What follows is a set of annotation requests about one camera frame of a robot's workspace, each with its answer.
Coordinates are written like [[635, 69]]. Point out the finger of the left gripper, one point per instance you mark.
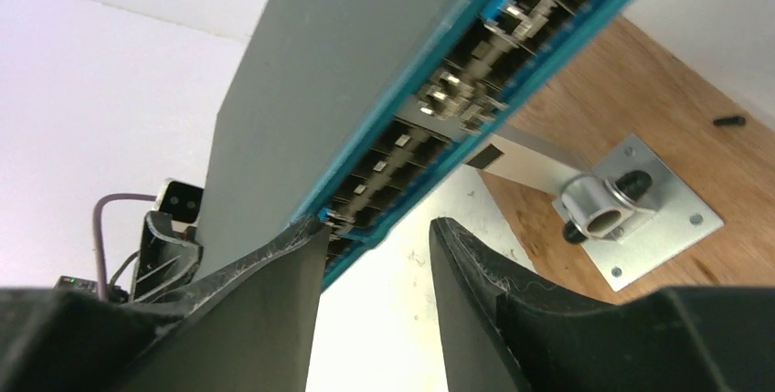
[[167, 259]]

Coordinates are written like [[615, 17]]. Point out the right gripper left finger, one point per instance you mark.
[[246, 327]]

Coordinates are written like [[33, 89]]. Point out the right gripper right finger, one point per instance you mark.
[[505, 328]]

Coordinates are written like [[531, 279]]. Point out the teal grey network switch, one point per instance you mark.
[[364, 106]]

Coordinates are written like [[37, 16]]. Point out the blue tab transceiver module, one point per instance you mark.
[[516, 21], [339, 224]]

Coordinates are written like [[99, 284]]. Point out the small black screw on board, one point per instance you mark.
[[730, 121]]

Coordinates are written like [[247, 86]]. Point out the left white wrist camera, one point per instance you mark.
[[180, 200]]

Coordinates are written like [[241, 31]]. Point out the metal switch mounting stand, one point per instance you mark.
[[629, 212]]

